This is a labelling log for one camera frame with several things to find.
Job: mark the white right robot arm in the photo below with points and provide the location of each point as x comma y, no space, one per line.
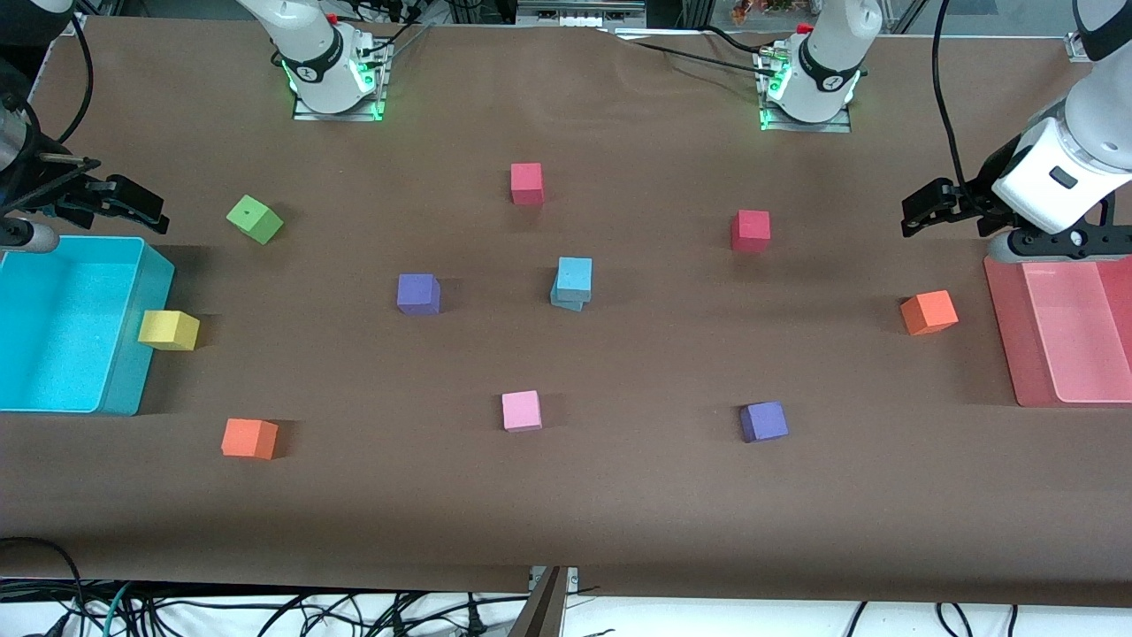
323,93

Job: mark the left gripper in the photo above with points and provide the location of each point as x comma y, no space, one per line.
992,171

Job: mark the orange foam block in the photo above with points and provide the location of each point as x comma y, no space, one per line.
929,312
248,438

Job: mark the purple foam block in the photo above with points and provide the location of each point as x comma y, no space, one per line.
763,421
417,294

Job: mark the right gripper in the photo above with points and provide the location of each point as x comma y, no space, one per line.
25,188

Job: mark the red foam block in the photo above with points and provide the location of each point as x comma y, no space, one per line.
527,182
750,230

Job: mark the cyan plastic bin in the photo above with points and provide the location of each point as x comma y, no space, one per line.
62,327

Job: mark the yellow foam block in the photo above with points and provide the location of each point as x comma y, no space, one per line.
168,329

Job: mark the green foam block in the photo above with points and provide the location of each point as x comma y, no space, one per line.
255,219

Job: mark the pink plastic bin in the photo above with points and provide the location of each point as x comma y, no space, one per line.
1074,336

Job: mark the light blue foam block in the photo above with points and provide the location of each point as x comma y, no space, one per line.
567,305
575,276

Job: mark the grey device box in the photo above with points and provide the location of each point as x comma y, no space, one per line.
579,13

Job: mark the small metal bracket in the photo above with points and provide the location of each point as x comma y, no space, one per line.
571,579

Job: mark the pink foam block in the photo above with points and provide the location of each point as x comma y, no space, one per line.
522,410

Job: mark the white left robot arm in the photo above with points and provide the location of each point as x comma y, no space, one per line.
822,102

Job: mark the brown table cover sheet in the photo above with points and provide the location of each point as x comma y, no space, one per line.
619,495

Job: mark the dark brown post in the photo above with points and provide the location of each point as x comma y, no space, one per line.
541,610

